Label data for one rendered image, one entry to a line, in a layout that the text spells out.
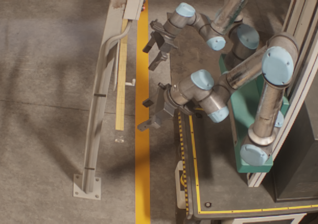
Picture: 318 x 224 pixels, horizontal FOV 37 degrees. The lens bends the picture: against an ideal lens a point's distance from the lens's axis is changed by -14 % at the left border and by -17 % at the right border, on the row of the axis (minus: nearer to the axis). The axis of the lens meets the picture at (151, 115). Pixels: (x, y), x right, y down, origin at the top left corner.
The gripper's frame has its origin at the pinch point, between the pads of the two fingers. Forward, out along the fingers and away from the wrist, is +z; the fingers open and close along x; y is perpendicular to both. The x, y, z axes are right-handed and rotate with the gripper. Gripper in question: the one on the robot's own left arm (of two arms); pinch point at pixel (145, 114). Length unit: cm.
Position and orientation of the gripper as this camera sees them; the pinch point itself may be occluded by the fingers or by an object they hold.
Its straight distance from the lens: 204.3
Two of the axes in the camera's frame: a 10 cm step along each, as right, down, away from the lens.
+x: -1.4, 7.4, -6.6
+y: -7.1, -5.4, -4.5
